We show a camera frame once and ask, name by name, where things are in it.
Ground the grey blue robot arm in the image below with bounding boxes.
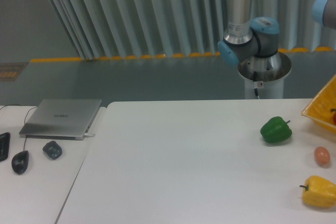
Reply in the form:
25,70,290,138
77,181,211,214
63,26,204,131
217,0,335,65

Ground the yellow plastic basket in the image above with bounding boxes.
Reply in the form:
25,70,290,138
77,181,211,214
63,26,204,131
301,75,335,133

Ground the grey pleated curtain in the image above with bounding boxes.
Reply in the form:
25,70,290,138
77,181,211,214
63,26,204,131
50,0,335,60

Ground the green bell pepper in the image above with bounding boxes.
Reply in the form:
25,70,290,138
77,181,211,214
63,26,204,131
260,116,292,144

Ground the silver laptop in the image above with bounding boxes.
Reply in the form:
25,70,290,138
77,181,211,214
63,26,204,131
19,99,101,140

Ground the small black controller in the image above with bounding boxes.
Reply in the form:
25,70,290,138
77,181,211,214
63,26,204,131
43,141,62,160

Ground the black computer mouse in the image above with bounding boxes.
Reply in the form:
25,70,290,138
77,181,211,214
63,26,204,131
12,151,29,175

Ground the brown egg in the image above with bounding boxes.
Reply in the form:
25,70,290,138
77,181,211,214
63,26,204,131
314,146,330,166

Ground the black keyboard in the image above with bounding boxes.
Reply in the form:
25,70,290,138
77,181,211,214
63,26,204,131
0,132,11,162

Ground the yellow bell pepper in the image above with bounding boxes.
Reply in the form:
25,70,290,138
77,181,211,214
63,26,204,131
299,175,335,208

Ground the black pedestal cable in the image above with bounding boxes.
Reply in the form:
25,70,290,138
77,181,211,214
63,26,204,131
252,71,261,100

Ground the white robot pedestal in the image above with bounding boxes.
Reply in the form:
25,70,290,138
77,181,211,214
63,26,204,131
238,52,292,99

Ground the black mouse cable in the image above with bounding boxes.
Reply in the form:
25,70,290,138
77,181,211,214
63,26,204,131
0,104,39,152

